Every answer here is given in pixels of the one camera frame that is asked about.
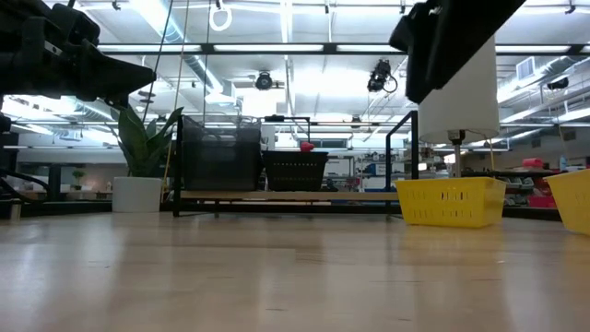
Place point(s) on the small red object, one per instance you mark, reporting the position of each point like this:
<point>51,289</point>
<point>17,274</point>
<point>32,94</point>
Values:
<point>307,147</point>

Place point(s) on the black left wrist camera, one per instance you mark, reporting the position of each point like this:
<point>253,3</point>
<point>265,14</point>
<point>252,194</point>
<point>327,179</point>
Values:
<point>76,25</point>

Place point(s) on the yellow mesh plastic basket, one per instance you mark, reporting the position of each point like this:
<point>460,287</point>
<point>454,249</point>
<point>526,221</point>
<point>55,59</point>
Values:
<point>449,203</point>
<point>571,203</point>

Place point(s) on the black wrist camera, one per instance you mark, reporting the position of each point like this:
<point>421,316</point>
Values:
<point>76,25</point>
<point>415,27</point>

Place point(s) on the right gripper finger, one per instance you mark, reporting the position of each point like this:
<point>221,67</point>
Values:
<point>421,78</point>

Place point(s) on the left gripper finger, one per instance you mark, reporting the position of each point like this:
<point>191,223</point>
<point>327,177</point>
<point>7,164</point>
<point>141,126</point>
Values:
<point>124,76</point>

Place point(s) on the small background potted plant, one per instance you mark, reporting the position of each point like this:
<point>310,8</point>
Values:
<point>78,175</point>

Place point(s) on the round black ceiling fixture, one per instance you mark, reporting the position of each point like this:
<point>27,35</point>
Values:
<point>263,81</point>

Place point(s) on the snake plant in white pot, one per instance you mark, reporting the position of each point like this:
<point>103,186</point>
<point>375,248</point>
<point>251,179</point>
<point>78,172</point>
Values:
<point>137,196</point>

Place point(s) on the black overhead camera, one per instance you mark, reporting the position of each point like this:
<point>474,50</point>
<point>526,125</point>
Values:
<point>380,74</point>

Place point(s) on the red storage box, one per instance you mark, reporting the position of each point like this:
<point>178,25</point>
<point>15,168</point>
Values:
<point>533,162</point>

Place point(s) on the black mesh plastic basket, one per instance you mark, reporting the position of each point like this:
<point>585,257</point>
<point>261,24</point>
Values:
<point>295,177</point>
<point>295,153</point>

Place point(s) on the grey translucent plastic basket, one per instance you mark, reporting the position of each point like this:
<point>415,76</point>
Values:
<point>221,131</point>
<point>221,188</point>
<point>221,161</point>

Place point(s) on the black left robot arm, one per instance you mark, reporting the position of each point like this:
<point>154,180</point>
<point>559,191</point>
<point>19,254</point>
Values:
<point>8,55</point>

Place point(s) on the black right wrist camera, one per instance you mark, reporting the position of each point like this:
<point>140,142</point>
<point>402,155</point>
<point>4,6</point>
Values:
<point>415,27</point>

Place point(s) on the white shade table lamp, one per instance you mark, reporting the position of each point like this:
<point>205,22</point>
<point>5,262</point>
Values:
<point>465,115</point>

